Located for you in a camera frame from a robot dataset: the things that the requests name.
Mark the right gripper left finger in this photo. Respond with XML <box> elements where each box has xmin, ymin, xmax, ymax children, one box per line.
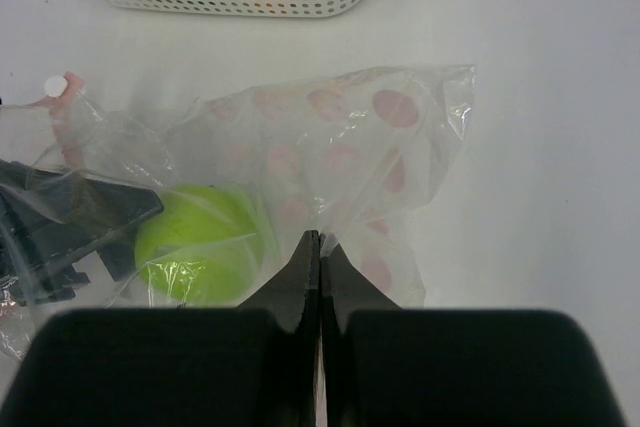
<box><xmin>12</xmin><ymin>231</ymin><xmax>320</xmax><ymax>426</ymax></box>

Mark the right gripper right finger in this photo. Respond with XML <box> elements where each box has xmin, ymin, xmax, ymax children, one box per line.
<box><xmin>319</xmin><ymin>236</ymin><xmax>625</xmax><ymax>426</ymax></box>

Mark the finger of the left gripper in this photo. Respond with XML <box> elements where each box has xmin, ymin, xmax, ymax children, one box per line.
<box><xmin>1</xmin><ymin>161</ymin><xmax>164</xmax><ymax>305</ymax></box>

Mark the clear zip top bag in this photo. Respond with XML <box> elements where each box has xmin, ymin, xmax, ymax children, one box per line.
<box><xmin>1</xmin><ymin>65</ymin><xmax>476</xmax><ymax>359</ymax></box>

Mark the green fake apple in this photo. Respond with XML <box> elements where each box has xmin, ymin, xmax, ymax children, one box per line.
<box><xmin>134</xmin><ymin>184</ymin><xmax>269</xmax><ymax>305</ymax></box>

